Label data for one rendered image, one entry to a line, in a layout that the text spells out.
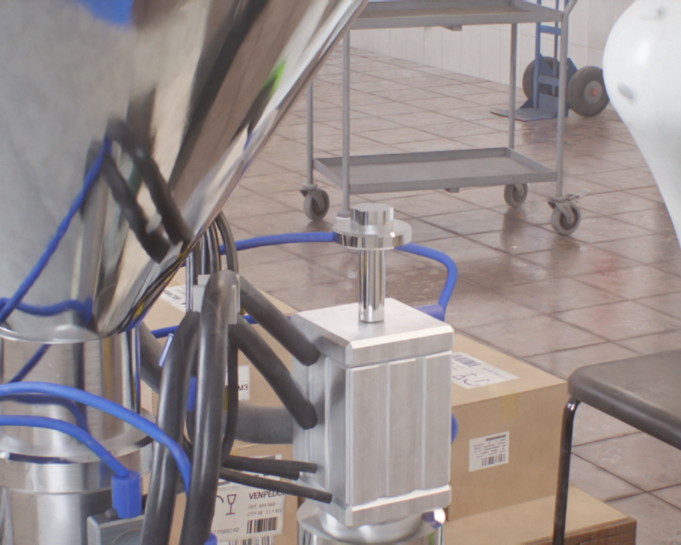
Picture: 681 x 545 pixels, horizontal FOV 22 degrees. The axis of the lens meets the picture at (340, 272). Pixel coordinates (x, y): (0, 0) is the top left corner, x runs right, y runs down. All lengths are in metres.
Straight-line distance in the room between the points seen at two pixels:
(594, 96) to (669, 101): 7.82
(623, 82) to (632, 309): 4.42
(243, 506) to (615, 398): 0.80
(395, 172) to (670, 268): 1.14
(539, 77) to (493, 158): 2.35
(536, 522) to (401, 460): 3.06
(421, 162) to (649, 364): 3.81
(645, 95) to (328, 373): 0.74
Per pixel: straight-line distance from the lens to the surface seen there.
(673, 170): 1.45
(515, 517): 3.76
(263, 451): 3.44
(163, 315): 3.38
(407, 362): 0.66
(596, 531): 3.73
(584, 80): 9.13
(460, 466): 3.70
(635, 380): 3.14
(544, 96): 9.36
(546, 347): 5.37
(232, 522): 3.46
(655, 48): 1.37
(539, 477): 3.83
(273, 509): 3.49
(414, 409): 0.67
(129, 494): 0.61
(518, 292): 5.94
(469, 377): 3.81
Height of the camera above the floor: 1.60
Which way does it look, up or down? 15 degrees down
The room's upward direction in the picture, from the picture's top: straight up
